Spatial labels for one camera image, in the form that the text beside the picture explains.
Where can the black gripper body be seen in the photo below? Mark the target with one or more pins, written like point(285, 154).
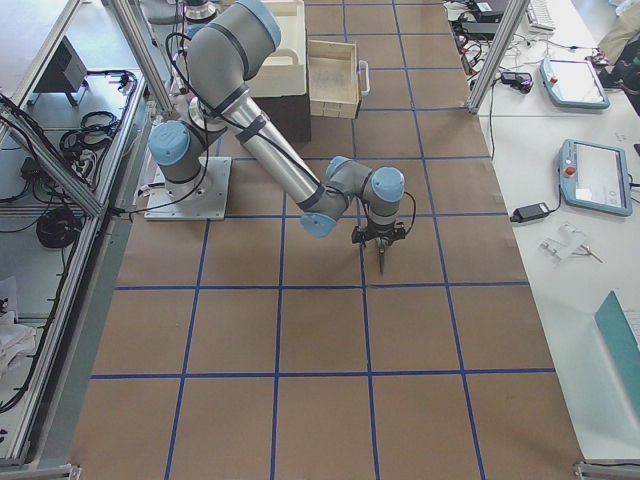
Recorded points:
point(381, 242)

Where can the grey scissors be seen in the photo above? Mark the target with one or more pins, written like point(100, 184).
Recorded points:
point(381, 246)

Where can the white drawer handle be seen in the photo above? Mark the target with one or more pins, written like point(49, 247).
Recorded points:
point(364, 78)

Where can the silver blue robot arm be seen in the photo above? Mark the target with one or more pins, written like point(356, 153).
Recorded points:
point(222, 56)

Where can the dark brown drawer cabinet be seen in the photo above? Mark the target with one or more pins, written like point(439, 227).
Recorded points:
point(290, 114)

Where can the black power adapter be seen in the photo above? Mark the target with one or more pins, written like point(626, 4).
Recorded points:
point(529, 213)

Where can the white plastic tray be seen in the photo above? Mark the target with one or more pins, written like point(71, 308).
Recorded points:
point(284, 72)

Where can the lower teach pendant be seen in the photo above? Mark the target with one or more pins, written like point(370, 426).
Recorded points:
point(595, 177)

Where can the teach pendant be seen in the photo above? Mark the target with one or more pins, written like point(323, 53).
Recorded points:
point(595, 177)
point(573, 84)

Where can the upper teach pendant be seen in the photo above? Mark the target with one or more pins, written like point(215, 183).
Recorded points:
point(573, 84)

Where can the teal folder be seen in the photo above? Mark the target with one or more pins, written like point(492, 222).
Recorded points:
point(622, 343)

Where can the grey electronics box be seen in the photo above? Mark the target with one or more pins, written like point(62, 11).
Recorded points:
point(65, 73)

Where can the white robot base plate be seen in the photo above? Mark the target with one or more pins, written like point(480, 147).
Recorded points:
point(203, 198)

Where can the clear acrylic bracket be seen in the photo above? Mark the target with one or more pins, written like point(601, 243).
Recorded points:
point(570, 242)

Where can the aluminium frame post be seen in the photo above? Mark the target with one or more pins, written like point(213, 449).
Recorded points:
point(512, 17)

